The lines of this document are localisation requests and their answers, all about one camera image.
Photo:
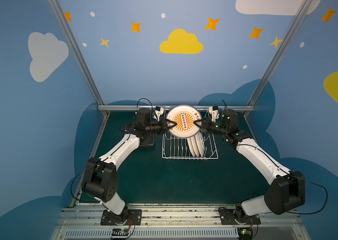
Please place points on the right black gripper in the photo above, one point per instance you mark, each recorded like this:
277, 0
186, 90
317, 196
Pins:
205, 126

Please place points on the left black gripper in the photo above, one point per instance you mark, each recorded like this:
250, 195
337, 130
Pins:
163, 126

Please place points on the white round plate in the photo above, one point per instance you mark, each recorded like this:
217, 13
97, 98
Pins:
189, 141
184, 115
195, 146
200, 143

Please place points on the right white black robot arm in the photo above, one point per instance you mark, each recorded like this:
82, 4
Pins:
286, 188

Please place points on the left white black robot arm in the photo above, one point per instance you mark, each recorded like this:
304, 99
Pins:
100, 176

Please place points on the right small circuit board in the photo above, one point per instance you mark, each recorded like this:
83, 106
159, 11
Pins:
244, 234

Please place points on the small circuit board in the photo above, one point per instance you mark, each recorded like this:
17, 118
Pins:
244, 234
117, 234

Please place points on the left small circuit board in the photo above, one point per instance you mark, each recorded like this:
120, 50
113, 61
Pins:
117, 234

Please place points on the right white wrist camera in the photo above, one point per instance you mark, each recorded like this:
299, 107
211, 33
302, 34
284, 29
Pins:
214, 113

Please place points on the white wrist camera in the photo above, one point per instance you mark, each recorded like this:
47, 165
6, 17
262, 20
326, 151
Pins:
159, 112
214, 113

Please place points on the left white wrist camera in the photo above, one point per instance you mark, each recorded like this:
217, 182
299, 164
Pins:
159, 112

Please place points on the white wire dish rack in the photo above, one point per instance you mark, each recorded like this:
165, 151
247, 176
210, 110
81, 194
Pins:
178, 149

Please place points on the right aluminium frame post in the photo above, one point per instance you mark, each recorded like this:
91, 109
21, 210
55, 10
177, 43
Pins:
281, 49

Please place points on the aluminium frame post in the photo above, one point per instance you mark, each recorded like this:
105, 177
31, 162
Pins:
281, 49
65, 26

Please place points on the rear aluminium frame rail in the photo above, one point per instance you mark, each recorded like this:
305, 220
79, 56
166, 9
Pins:
129, 108

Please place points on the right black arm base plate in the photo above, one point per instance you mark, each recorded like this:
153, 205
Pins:
227, 216

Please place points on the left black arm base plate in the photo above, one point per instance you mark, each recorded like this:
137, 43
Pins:
133, 216

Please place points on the left aluminium frame post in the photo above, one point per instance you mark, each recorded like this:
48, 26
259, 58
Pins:
65, 26

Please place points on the front aluminium rail bed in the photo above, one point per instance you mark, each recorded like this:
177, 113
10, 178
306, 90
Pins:
174, 222

